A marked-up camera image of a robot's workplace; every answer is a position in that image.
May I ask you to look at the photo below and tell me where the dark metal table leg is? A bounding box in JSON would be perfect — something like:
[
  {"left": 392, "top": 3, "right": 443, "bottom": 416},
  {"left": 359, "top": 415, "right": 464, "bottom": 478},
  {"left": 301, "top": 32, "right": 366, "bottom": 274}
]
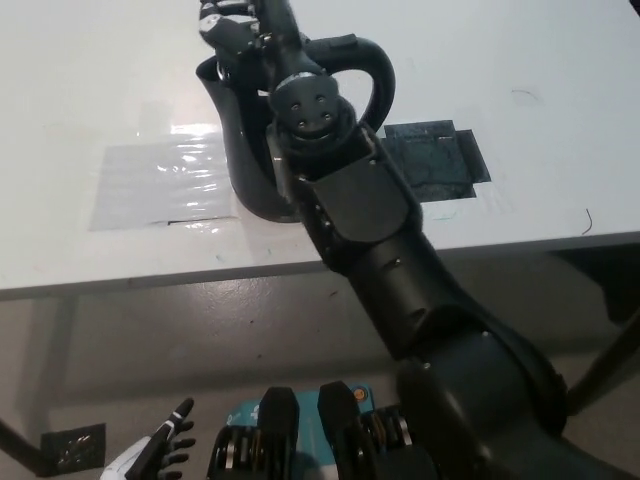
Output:
[
  {"left": 0, "top": 417, "right": 39, "bottom": 476},
  {"left": 567, "top": 308, "right": 640, "bottom": 417}
]

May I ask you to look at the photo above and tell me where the black tape patch on table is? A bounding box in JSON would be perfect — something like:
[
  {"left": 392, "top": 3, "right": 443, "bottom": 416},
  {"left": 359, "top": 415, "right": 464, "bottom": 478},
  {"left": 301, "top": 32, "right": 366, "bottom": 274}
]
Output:
[{"left": 383, "top": 118, "right": 493, "bottom": 204}]

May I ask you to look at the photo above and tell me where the black tape floor patch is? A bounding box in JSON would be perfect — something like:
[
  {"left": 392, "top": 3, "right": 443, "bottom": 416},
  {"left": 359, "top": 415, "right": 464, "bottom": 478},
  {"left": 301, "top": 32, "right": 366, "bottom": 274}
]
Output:
[{"left": 40, "top": 423, "right": 108, "bottom": 477}]

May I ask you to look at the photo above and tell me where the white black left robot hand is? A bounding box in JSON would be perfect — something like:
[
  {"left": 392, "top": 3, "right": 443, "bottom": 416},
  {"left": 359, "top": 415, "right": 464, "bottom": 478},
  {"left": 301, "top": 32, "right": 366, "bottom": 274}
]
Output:
[{"left": 102, "top": 397, "right": 198, "bottom": 480}]

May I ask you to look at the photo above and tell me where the clear plastic sheet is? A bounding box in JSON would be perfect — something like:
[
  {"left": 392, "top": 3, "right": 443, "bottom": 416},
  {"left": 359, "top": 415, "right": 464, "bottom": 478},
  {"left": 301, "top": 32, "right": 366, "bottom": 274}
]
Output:
[{"left": 88, "top": 124, "right": 242, "bottom": 233}]

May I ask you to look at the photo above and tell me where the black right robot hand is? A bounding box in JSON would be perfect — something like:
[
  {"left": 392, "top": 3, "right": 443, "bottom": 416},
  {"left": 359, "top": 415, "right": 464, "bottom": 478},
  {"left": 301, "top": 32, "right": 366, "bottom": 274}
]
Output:
[{"left": 197, "top": 0, "right": 269, "bottom": 57}]

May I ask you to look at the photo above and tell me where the black electric kettle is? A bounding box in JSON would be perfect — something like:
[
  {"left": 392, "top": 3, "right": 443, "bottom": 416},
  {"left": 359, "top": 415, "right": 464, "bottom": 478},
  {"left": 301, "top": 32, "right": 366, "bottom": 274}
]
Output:
[{"left": 195, "top": 33, "right": 399, "bottom": 224}]

